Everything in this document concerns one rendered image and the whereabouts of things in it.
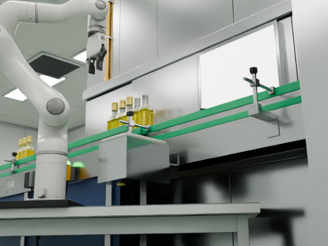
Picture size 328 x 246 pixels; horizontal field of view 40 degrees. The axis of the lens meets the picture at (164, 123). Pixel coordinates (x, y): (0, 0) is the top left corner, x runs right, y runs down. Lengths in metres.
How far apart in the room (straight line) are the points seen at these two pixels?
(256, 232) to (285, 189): 0.20
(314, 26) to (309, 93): 0.20
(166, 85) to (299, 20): 0.98
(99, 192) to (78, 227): 0.38
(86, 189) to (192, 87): 0.69
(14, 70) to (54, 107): 0.24
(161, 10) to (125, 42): 0.31
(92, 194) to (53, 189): 0.37
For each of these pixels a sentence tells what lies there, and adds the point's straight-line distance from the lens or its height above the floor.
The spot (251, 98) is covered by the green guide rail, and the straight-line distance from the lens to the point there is 1.67.
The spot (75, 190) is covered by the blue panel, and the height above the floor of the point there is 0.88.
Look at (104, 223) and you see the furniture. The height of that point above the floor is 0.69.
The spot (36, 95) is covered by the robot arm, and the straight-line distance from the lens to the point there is 1.85.
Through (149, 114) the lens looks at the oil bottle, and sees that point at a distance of 2.09.
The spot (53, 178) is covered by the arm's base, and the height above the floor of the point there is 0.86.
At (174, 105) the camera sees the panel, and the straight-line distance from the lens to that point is 2.16.
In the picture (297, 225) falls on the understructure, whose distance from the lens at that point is 1.73.
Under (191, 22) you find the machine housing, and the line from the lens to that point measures 2.29.
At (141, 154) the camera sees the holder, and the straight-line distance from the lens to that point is 1.68.
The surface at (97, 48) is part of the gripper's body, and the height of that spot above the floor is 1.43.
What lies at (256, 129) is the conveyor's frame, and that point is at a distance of 1.60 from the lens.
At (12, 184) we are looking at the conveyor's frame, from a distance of 2.77.
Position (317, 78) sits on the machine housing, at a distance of 1.33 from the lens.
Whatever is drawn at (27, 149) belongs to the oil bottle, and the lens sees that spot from 2.97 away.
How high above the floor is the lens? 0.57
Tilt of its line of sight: 17 degrees up
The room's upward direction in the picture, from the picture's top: 1 degrees counter-clockwise
